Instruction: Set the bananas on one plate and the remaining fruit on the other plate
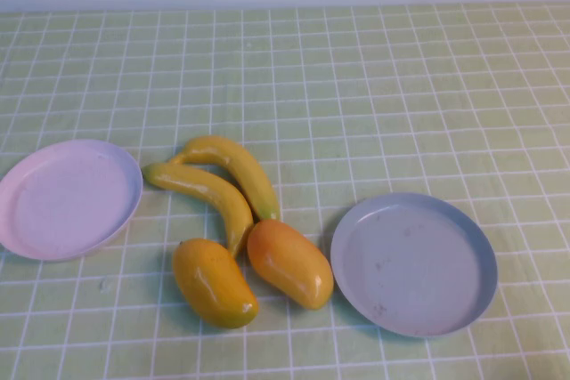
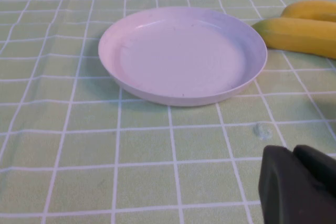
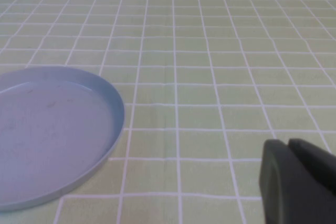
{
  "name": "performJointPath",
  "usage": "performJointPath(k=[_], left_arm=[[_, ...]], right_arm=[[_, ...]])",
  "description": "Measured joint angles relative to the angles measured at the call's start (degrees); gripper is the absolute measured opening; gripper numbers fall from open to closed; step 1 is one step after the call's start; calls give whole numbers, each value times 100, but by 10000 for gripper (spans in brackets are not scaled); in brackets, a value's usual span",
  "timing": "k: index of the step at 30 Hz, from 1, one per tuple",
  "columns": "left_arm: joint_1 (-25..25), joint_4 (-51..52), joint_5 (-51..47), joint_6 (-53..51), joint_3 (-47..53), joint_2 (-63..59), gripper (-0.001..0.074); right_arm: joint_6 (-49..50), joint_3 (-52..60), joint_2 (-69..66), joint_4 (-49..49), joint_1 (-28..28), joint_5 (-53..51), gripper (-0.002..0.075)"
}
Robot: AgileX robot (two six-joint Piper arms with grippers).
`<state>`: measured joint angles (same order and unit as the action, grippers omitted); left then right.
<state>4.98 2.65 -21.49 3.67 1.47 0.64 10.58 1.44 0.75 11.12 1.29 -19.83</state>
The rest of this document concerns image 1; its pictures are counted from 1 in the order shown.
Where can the yellow toy banana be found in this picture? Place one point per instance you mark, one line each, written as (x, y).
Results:
(240, 162)
(200, 184)

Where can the oblong orange toy mango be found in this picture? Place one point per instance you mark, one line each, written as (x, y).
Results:
(289, 264)

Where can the curved yellow-orange toy mango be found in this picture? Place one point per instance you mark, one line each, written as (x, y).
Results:
(214, 282)

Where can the blue round plate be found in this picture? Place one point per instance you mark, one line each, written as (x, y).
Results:
(414, 264)

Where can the pink round plate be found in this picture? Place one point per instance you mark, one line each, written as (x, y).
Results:
(67, 202)

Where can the green checked tablecloth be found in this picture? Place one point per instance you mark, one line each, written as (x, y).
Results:
(356, 99)

